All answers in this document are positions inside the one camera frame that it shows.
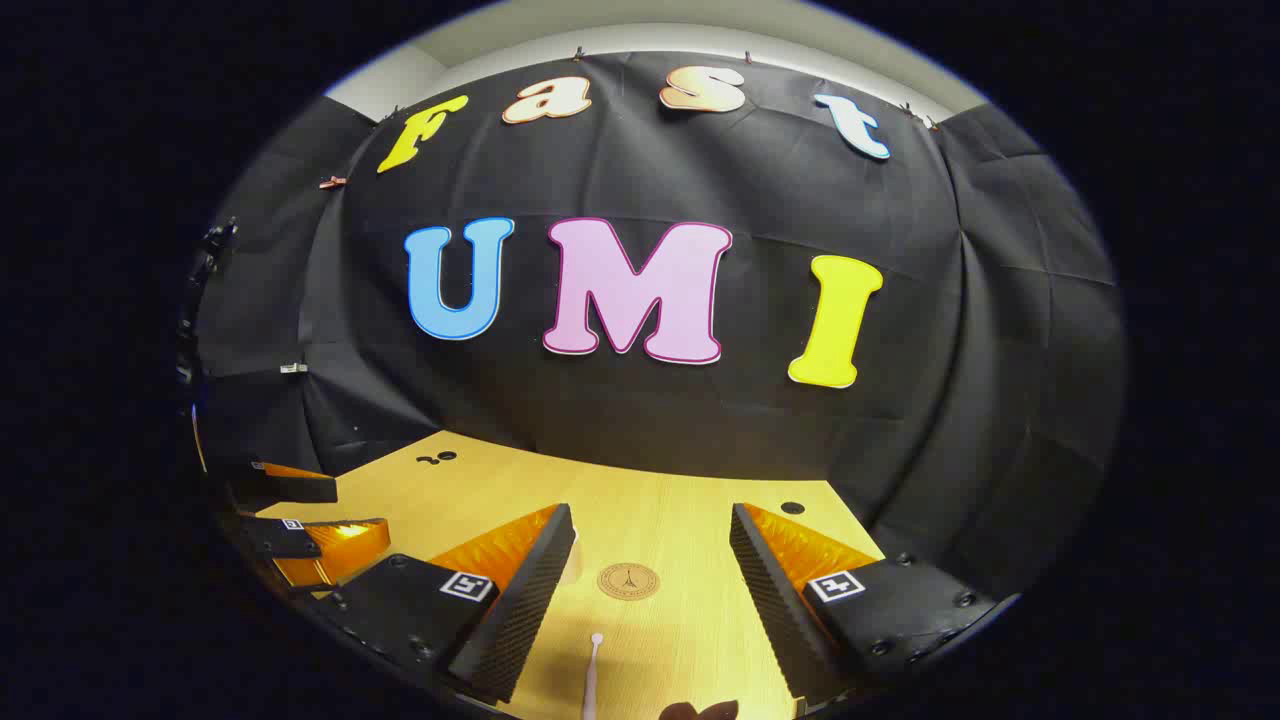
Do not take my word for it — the white toothbrush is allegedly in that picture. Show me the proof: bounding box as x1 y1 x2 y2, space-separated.
583 632 606 720

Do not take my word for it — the wooden desktop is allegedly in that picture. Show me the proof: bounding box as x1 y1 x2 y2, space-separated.
255 432 886 720

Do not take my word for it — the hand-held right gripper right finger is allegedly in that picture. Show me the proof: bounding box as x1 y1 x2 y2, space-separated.
729 503 1003 703

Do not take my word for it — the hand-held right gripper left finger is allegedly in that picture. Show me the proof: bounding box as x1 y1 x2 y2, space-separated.
320 503 577 703

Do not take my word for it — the round cork coaster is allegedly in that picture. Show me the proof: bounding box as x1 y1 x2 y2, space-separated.
597 562 661 601

